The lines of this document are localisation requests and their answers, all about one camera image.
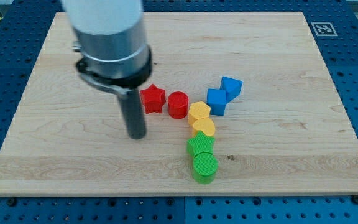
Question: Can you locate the black clamp ring mount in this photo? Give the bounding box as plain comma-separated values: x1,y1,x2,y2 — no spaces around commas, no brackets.
73,43,152,95

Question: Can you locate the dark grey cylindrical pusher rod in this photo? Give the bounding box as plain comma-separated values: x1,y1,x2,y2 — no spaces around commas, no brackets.
118,89,147,139

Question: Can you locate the red star block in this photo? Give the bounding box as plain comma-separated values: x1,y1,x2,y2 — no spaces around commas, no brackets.
140,84,166,114

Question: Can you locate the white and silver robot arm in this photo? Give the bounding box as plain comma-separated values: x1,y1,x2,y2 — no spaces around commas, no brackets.
61,0,152,139

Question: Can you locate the green star block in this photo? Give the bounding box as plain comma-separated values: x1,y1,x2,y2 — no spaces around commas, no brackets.
186,131,215,157

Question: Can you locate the light wooden board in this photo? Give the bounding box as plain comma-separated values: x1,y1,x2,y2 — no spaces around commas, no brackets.
0,12,358,197

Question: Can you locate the red cylinder block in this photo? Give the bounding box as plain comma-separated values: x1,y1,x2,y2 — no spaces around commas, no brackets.
168,91,189,119

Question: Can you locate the yellow pentagon block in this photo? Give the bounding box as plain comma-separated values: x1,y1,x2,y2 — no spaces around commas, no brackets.
188,101,211,126

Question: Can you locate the yellow heart block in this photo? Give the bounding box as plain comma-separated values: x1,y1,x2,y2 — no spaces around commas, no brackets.
192,118,216,137

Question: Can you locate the blue cube block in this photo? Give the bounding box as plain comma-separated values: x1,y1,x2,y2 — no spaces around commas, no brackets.
206,88,227,116

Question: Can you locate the green cylinder block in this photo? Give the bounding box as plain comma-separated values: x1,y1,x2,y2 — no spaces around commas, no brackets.
193,152,218,184

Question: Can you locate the white fiducial marker tag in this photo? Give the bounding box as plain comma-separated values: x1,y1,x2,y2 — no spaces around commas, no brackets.
311,22,337,37

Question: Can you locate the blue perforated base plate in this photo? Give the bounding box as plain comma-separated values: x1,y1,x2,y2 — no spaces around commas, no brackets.
0,1,358,223

